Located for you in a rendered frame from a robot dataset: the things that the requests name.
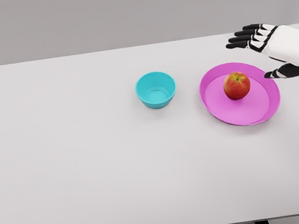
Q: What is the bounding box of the red yellow apple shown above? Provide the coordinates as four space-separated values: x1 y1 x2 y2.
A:
221 70 253 103

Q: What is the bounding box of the pink plate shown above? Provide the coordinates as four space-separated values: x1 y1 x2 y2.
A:
195 56 285 132

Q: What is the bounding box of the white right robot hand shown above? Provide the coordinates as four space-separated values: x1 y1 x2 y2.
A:
223 18 299 87

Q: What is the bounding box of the blue bowl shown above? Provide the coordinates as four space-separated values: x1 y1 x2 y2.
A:
133 68 180 113

